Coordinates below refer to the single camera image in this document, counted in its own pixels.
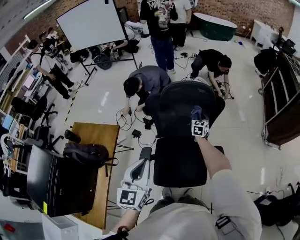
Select white cabinet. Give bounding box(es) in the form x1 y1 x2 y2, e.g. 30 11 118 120
249 19 279 47

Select ceiling strip light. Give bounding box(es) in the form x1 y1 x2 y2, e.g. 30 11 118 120
22 0 57 21

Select black swivel chair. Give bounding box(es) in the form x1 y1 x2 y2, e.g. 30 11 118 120
11 95 58 127

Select black bottle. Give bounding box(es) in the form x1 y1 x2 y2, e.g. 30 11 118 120
64 129 82 144

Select brown wooden desk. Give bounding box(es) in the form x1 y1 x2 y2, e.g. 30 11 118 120
70 121 120 230

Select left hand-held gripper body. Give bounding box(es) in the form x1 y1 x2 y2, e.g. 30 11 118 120
116 157 153 212

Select black cabinet box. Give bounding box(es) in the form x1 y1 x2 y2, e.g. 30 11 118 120
26 144 98 218

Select person's right forearm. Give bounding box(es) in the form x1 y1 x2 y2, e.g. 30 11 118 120
195 137 233 181

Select black equipment backpack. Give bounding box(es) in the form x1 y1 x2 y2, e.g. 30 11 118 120
254 181 300 227

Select black office chair seat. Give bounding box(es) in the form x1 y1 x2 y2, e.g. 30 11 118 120
153 136 208 188

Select black backpack with straps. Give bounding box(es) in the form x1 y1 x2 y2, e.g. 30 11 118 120
62 142 118 178

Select black cable bundle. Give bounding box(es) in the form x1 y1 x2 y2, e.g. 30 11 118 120
210 79 235 100

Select whiteboard on black stand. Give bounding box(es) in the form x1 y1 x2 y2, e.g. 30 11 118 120
55 0 139 86

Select dark green bathtub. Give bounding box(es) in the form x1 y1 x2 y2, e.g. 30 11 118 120
193 12 237 42

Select brown housekeeping cart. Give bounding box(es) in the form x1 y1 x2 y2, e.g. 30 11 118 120
257 27 300 150

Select black chest harness strap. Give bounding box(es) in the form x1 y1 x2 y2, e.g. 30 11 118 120
93 229 129 240

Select black mesh chair backrest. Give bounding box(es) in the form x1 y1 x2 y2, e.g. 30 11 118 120
144 80 226 139

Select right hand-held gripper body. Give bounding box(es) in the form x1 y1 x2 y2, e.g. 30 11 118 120
191 113 210 141

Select black battery pack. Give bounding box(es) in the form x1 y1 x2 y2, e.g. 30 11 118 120
142 117 154 131

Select person's left forearm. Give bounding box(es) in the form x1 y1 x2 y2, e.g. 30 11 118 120
111 207 141 235

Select white paper box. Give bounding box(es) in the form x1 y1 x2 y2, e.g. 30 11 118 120
41 212 104 240

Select black rubber wheel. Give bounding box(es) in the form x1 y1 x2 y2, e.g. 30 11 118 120
95 53 112 70

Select person's beige shirt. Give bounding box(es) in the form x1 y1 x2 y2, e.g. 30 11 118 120
100 168 263 240

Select blue-grey cloth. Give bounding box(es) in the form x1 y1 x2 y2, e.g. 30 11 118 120
190 105 204 121

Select person's olive trousers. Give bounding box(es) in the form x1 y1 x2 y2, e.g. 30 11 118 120
149 194 209 214

